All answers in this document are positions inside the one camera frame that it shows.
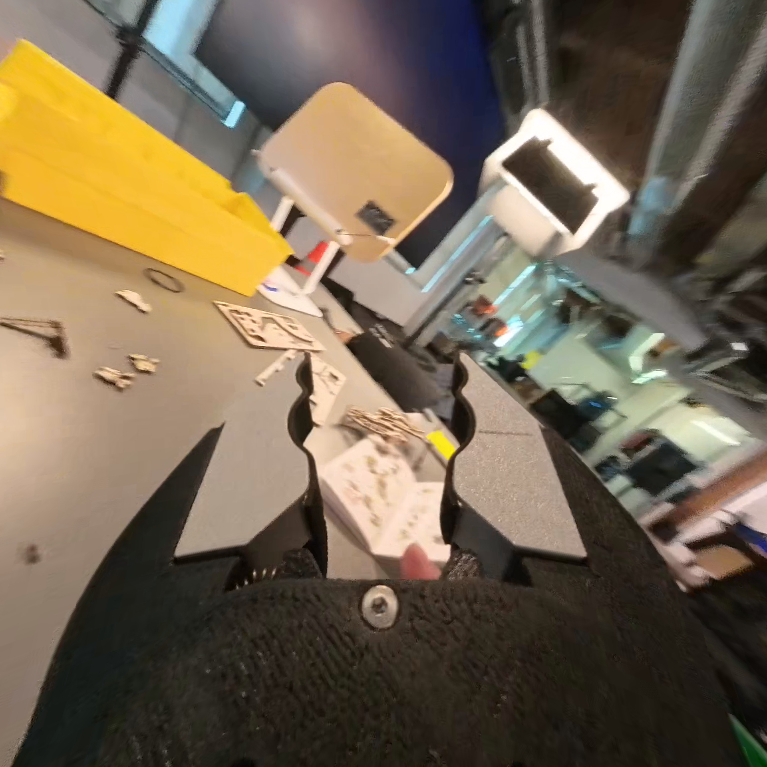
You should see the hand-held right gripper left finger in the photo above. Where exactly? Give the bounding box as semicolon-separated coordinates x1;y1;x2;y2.
174;352;328;577

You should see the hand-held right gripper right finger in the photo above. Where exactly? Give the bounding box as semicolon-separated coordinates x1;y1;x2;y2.
440;352;588;577

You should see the wooden bicycle model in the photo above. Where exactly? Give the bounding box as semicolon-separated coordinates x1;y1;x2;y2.
342;406;426;441

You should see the person's right hand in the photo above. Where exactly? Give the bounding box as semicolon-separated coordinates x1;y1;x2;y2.
400;543;443;581

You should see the open instruction booklet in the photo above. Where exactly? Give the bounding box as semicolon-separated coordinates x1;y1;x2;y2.
318;436;451;567

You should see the pale wooden stick piece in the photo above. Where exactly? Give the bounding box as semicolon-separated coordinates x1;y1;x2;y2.
254;349;298;386

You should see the large wooden part sheet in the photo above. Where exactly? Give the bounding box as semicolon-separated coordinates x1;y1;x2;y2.
308;354;347;426

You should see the black chair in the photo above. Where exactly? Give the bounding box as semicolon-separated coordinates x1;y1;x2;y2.
348;324;447;414

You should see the orange traffic cone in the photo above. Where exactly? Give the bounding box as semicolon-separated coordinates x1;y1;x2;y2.
294;240;332;276

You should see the white boxy stand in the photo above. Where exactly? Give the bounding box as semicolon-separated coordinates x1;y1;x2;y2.
401;108;631;336

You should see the yellow plastic bin stack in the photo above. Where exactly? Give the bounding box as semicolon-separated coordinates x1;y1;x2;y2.
0;39;294;297

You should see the tan chair with white base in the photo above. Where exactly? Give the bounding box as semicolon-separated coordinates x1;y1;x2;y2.
252;82;454;318

